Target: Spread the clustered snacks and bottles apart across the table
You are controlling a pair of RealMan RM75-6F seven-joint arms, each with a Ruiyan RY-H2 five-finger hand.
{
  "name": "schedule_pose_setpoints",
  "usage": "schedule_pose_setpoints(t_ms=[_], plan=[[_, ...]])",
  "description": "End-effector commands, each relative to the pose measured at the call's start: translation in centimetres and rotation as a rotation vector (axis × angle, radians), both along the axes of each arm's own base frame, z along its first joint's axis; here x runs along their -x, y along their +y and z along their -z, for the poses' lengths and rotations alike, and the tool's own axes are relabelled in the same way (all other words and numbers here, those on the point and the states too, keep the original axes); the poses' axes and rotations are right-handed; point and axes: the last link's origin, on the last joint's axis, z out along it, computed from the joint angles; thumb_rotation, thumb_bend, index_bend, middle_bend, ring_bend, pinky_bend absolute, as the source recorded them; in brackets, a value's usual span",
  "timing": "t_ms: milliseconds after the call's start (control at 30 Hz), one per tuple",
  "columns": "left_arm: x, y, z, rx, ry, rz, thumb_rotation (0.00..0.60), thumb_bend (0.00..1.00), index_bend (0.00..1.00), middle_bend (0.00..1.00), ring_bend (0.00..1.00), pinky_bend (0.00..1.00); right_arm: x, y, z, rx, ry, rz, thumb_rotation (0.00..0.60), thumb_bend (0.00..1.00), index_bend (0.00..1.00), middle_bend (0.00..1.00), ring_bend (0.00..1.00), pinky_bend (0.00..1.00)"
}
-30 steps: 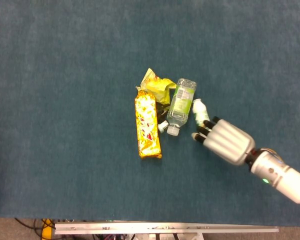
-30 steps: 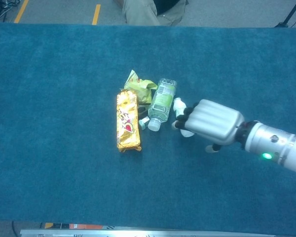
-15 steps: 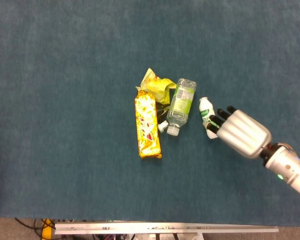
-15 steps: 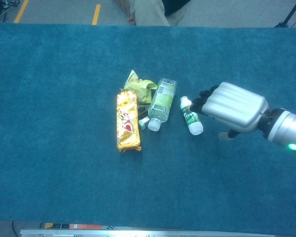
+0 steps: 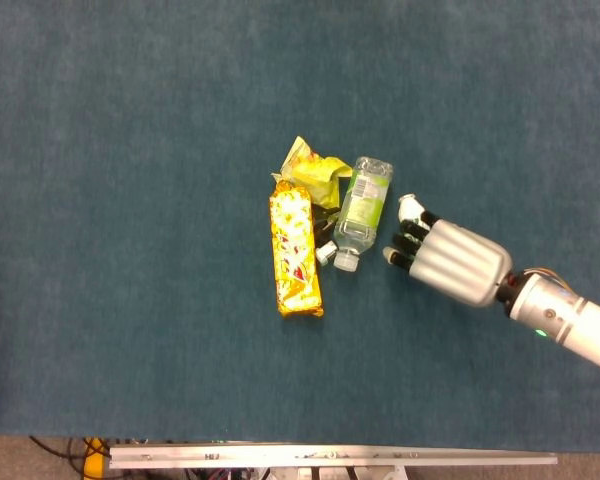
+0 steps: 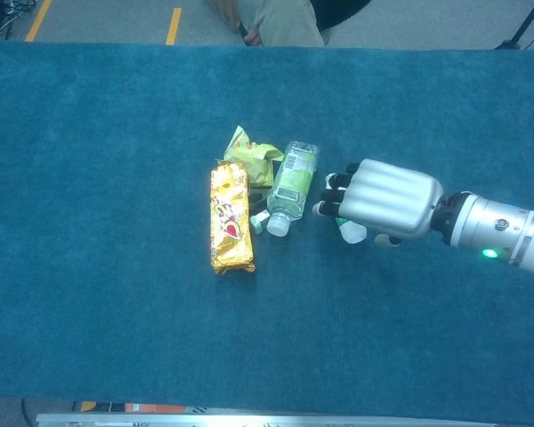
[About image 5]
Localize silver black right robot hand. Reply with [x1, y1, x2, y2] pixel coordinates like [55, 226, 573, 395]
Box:
[382, 208, 513, 308]

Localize clear green-label water bottle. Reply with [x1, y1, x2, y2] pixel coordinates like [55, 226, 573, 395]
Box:
[332, 155, 395, 273]

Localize black binder clip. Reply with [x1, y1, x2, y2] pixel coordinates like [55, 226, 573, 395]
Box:
[313, 204, 341, 237]

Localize gold foil biscuit package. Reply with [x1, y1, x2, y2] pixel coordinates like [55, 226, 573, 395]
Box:
[268, 180, 326, 320]

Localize yellow-green snack bag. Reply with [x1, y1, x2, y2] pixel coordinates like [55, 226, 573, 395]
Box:
[271, 135, 354, 209]

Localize blue carpet table cloth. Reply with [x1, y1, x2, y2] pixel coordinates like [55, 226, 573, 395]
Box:
[0, 0, 600, 454]

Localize yellow power strip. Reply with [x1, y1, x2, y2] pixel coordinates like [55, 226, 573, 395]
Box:
[82, 437, 110, 480]

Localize aluminium frame rail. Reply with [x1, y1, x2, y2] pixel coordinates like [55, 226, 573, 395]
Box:
[108, 443, 559, 470]

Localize black cables under table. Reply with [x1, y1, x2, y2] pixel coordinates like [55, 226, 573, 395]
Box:
[28, 435, 111, 480]

